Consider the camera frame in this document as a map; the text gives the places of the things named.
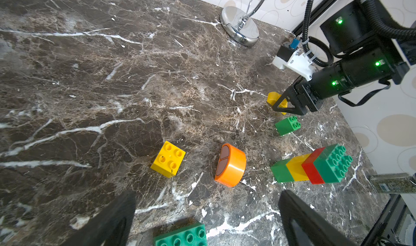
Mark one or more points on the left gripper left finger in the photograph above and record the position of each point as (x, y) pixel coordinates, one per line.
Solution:
(110, 227)

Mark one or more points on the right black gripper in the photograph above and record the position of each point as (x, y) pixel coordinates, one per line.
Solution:
(338, 80)

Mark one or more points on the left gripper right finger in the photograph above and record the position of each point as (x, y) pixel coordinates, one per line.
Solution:
(305, 227)

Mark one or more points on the yellow square lego back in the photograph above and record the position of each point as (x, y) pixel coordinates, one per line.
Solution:
(273, 98)

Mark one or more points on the yellow square lego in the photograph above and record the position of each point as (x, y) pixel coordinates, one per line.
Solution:
(295, 168)
(168, 160)
(273, 98)

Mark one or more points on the red long lego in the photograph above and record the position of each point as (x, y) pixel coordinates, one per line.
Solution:
(310, 169)

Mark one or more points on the green long lego back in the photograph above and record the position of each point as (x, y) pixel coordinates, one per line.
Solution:
(333, 163)

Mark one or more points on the green long lego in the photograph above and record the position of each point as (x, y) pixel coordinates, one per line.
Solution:
(191, 235)
(333, 163)

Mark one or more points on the green square lego front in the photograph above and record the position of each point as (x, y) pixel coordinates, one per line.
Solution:
(281, 171)

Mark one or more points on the green square lego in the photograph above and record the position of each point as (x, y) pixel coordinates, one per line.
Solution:
(281, 171)
(287, 125)

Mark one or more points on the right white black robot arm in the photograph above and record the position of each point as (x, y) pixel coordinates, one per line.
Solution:
(364, 44)

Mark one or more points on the green square lego middle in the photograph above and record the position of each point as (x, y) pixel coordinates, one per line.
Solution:
(287, 125)

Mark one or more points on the green long lego front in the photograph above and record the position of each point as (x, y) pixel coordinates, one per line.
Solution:
(191, 235)

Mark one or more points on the orange round lego piece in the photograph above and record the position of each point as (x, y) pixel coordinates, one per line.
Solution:
(231, 166)

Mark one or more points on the chrome hook stand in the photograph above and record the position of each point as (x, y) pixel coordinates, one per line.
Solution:
(239, 25)

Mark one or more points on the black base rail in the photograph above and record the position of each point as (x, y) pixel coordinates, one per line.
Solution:
(396, 226)

